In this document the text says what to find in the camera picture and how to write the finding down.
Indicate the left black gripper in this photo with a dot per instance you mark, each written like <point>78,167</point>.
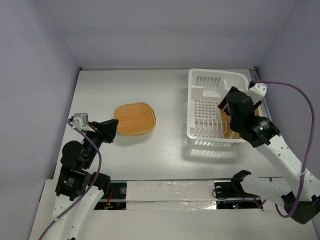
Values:
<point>109,128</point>

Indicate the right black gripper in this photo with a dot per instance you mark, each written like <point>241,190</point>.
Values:
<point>225,102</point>

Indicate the rounded square orange woven plate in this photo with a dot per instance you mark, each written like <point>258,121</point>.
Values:
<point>135,119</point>

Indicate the half-round orange woven plate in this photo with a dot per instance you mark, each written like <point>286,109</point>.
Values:
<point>229,134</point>

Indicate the square yellow woven plate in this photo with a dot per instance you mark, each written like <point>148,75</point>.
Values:
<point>257,112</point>

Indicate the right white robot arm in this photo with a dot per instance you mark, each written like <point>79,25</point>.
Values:
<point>301,198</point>

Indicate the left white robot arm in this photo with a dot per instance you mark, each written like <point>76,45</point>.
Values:
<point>80,184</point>

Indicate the white plastic dish rack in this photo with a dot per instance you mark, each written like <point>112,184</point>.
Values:
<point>206,90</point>

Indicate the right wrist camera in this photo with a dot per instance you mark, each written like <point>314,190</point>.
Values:
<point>256,91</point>

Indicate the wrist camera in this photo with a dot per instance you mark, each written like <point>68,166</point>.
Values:
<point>256,91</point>
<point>80,121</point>

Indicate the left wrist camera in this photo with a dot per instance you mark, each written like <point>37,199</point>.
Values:
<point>80,121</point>

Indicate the aluminium side rail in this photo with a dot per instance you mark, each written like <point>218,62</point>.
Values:
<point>263,106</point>

